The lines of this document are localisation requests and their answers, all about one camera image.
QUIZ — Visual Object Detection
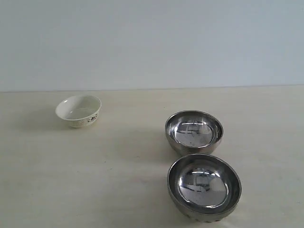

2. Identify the smooth stainless steel bowl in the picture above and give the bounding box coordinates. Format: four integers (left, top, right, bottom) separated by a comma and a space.
164, 110, 224, 156

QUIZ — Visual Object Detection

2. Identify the white floral ceramic bowl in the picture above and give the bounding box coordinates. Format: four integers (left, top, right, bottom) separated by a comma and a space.
55, 95, 102, 128

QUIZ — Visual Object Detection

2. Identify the ribbed stainless steel bowl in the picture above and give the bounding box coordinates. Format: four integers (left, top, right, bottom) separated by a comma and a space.
167, 154, 242, 223

